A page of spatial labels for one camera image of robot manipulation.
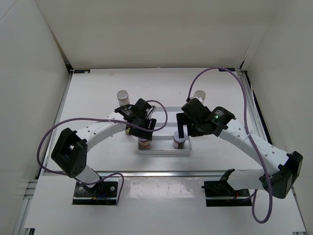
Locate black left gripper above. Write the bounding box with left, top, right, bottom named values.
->
left=129, top=116, right=157, bottom=141

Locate short spice jar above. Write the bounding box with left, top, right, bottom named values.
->
left=172, top=131, right=189, bottom=149
left=138, top=138, right=152, bottom=150

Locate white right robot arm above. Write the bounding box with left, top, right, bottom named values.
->
left=176, top=105, right=303, bottom=199

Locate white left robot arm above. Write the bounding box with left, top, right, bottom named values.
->
left=51, top=99, right=156, bottom=196

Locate left small yellow-label bottle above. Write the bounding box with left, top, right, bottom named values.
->
left=125, top=128, right=132, bottom=135

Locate white divided tray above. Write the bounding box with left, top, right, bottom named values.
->
left=137, top=106, right=192, bottom=156

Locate right tall blue-label jar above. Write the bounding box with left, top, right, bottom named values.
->
left=194, top=90, right=206, bottom=103

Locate tall blue-label jar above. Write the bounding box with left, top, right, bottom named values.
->
left=117, top=90, right=130, bottom=106
left=194, top=90, right=206, bottom=103

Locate left tall blue-label jar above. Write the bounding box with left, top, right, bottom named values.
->
left=117, top=90, right=130, bottom=106

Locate right dark corner label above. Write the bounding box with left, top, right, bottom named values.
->
left=218, top=68, right=236, bottom=72

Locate dark corner label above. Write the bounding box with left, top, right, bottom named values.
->
left=73, top=70, right=90, bottom=74
left=218, top=68, right=236, bottom=72

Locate left dark corner label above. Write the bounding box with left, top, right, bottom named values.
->
left=73, top=70, right=90, bottom=74

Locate aluminium frame rail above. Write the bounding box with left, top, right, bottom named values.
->
left=97, top=170, right=233, bottom=177

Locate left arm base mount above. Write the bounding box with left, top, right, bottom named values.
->
left=72, top=177, right=119, bottom=206

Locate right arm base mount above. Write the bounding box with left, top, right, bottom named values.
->
left=201, top=169, right=252, bottom=207

